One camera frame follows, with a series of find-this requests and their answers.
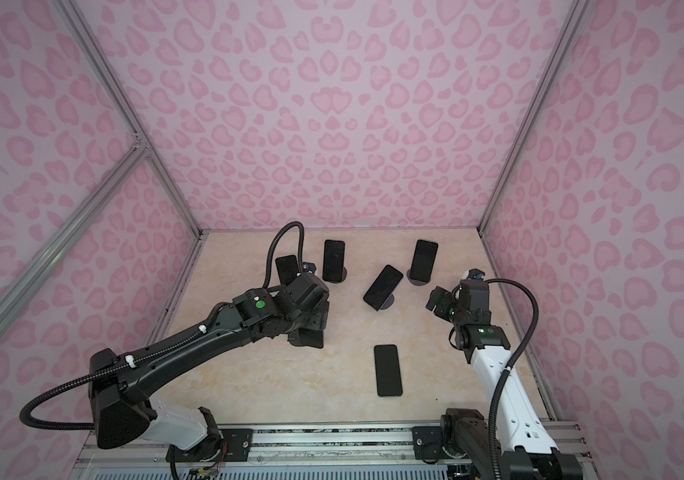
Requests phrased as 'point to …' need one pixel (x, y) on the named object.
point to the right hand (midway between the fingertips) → (446, 295)
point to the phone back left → (287, 268)
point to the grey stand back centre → (345, 272)
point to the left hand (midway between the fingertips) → (318, 304)
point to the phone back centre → (333, 260)
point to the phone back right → (423, 260)
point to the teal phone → (387, 370)
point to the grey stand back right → (415, 282)
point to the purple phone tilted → (382, 287)
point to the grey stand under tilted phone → (388, 303)
